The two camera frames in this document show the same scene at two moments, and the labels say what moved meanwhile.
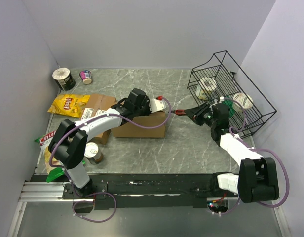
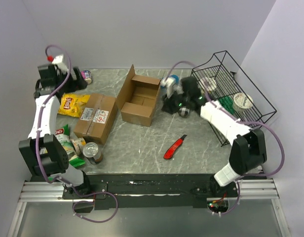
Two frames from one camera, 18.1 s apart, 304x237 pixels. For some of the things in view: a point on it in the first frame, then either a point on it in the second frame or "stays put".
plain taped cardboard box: x=130 y=131 → x=137 y=98
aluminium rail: x=44 y=192 stays put
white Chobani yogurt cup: x=242 y=100 stays put
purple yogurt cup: x=86 y=76 stays put
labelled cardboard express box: x=96 y=104 stays put
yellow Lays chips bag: x=71 y=105 stays put
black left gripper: x=146 y=101 → x=78 y=85
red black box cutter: x=179 y=112 → x=169 y=154
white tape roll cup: x=206 y=86 stays put
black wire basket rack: x=221 y=80 stays put
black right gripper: x=197 y=118 → x=167 y=105
